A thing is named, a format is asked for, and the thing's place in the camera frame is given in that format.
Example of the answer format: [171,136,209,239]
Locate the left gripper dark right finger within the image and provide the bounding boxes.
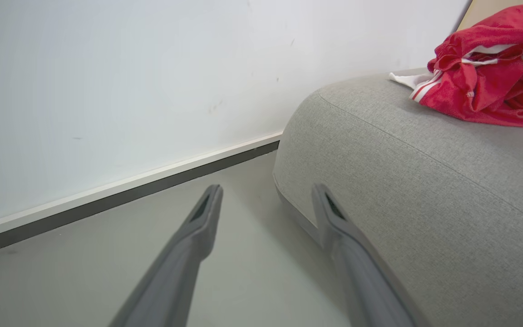
[311,183,431,327]

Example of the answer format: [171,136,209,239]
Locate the red garment with white stripes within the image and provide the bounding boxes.
[389,4,523,129]

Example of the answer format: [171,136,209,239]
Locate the white and black baseboard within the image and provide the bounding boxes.
[0,132,285,260]

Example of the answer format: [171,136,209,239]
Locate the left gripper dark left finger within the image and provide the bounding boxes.
[109,184,224,327]

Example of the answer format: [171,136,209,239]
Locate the grey fabric sofa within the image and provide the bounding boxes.
[273,68,523,327]

